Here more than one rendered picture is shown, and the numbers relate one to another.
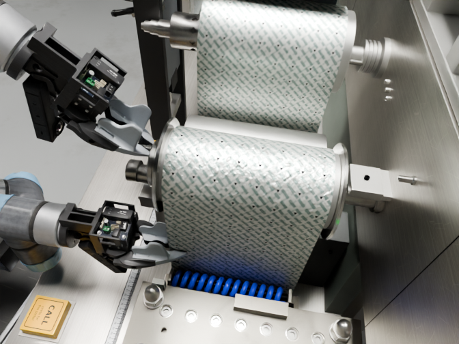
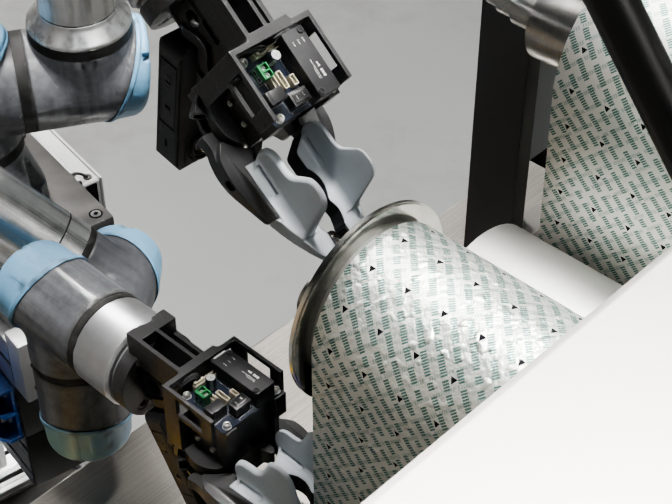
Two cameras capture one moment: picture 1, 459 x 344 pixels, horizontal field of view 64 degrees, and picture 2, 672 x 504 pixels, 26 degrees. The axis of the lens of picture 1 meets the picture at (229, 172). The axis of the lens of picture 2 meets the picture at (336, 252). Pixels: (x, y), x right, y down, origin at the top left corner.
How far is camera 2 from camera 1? 0.44 m
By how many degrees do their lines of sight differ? 28
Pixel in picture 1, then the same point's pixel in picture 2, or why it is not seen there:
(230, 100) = (614, 223)
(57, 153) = (312, 264)
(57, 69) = (218, 31)
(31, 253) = (61, 397)
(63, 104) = (205, 97)
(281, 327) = not seen: outside the picture
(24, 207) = (85, 287)
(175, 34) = (539, 28)
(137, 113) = (348, 166)
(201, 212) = (377, 425)
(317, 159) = not seen: hidden behind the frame
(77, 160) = not seen: hidden behind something
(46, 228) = (100, 345)
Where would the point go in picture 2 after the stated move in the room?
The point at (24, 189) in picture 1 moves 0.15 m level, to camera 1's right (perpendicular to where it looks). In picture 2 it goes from (121, 267) to (248, 341)
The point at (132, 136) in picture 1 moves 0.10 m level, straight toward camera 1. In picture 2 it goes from (307, 206) to (254, 307)
